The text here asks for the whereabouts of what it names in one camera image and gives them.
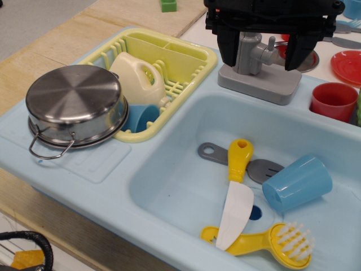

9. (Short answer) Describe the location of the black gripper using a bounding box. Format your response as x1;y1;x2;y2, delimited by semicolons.
204;0;345;71

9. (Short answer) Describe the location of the grey toy faucet with lever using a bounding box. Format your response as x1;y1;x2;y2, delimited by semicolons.
218;32;302;106

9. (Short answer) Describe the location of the metal bowl behind faucet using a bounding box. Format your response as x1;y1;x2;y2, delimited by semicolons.
275;41;319;73

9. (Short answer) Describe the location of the grey toy utensil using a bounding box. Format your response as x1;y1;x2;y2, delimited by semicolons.
323;37;361;50

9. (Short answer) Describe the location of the yellow dish rack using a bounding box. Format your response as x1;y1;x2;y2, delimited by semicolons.
75;28;218;143

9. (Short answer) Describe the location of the red plate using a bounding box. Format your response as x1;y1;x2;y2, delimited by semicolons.
330;50;360;87

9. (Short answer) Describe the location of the red cup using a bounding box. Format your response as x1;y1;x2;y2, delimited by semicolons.
310;82;359;123

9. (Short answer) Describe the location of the blue container top right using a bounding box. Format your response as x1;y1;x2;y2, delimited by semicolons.
342;0;361;19

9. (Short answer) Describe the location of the green block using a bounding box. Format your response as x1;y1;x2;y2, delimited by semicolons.
160;0;177;12

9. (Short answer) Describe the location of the green object right edge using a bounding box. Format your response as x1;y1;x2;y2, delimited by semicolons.
356;92;361;127

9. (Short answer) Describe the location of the grey toy spatula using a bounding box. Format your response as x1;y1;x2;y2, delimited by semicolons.
197;142;284;184

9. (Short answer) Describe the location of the cream toy detergent bottle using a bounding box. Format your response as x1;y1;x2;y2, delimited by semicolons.
110;52;171;108

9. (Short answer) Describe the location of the blue cup in sink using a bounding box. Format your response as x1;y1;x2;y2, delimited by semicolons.
262;154;333;212

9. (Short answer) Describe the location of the light blue toy sink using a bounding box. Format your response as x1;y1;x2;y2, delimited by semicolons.
0;27;361;271

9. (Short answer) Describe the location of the blue cup in rack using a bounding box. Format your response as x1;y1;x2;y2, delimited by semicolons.
121;104;160;133

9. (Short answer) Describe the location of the stainless steel pot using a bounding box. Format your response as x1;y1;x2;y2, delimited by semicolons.
25;65;130;158

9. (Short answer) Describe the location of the yellow dish brush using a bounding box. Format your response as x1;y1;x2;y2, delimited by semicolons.
200;221;315;269

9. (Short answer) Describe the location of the orange object bottom left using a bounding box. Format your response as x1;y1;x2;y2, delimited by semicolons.
10;250;45;270

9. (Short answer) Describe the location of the yellow handled toy knife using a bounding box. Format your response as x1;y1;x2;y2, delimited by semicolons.
216;139;254;251

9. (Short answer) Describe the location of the black cable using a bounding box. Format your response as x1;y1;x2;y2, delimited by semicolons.
0;230;54;271

